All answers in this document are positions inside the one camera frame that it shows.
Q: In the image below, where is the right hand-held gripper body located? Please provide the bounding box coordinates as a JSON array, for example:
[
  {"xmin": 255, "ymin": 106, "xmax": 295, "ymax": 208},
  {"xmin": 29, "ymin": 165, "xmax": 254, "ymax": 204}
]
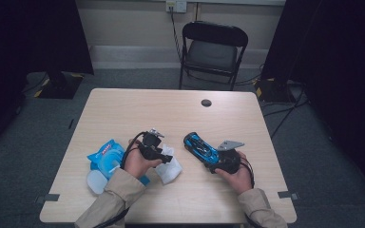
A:
[{"xmin": 207, "ymin": 140, "xmax": 245, "ymax": 175}]

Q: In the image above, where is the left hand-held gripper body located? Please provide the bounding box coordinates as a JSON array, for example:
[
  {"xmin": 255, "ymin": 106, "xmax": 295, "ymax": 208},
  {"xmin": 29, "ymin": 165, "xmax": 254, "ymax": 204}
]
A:
[{"xmin": 137, "ymin": 127, "xmax": 165, "ymax": 161}]

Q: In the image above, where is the blue toy car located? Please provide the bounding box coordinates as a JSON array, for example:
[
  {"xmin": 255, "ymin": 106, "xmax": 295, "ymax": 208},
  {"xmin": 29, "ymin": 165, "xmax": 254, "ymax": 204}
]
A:
[{"xmin": 183, "ymin": 131, "xmax": 221, "ymax": 166}]

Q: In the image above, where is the blue wet wipes pack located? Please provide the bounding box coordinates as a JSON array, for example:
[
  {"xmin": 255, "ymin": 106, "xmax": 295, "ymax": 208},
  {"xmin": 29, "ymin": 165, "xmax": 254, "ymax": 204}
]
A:
[{"xmin": 86, "ymin": 138, "xmax": 151, "ymax": 196}]

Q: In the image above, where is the person's left hand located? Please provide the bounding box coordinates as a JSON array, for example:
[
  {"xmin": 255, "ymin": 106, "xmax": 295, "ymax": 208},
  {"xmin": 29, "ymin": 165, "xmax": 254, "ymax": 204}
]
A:
[{"xmin": 123, "ymin": 138, "xmax": 163, "ymax": 180}]

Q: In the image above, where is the person's right hand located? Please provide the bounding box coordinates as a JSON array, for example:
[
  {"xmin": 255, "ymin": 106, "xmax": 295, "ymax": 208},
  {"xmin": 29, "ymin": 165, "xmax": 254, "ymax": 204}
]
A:
[{"xmin": 214, "ymin": 150, "xmax": 255, "ymax": 196}]

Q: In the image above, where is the grey tape strip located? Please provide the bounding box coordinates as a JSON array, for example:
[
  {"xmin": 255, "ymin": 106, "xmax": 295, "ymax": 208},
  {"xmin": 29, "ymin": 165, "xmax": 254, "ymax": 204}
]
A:
[
  {"xmin": 277, "ymin": 190, "xmax": 299, "ymax": 201},
  {"xmin": 35, "ymin": 193, "xmax": 61, "ymax": 204}
]

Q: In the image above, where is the black folding chair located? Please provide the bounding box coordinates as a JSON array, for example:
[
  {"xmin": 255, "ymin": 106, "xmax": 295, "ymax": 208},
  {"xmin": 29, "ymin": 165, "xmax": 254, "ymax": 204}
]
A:
[{"xmin": 179, "ymin": 20, "xmax": 250, "ymax": 92}]

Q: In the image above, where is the black curtain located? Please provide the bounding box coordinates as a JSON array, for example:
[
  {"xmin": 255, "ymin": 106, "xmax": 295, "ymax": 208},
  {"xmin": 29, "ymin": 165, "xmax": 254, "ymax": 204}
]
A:
[
  {"xmin": 0, "ymin": 0, "xmax": 95, "ymax": 160},
  {"xmin": 259, "ymin": 0, "xmax": 365, "ymax": 203}
]

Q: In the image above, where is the left hand-held gripper cable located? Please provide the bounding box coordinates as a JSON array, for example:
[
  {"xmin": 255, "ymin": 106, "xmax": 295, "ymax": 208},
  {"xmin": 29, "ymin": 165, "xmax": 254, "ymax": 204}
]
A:
[{"xmin": 93, "ymin": 131, "xmax": 146, "ymax": 228}]

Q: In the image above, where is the hand-held gripper cable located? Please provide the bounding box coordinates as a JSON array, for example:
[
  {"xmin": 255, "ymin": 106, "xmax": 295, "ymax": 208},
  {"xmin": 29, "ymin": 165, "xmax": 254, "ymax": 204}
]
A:
[
  {"xmin": 240, "ymin": 156, "xmax": 260, "ymax": 228},
  {"xmin": 93, "ymin": 131, "xmax": 146, "ymax": 228}
]

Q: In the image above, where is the right hand-held gripper cable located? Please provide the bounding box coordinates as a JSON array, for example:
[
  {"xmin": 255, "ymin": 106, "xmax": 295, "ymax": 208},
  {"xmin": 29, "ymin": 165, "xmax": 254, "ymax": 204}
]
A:
[{"xmin": 240, "ymin": 156, "xmax": 260, "ymax": 228}]

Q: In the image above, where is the black wall socket cable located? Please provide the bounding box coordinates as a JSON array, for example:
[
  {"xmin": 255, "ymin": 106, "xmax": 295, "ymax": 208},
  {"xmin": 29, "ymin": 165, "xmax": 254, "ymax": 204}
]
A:
[{"xmin": 169, "ymin": 6, "xmax": 184, "ymax": 65}]

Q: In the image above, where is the white wall socket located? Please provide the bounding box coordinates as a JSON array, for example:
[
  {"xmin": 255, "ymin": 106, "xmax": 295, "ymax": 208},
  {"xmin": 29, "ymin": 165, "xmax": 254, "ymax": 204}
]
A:
[{"xmin": 165, "ymin": 0, "xmax": 188, "ymax": 13}]

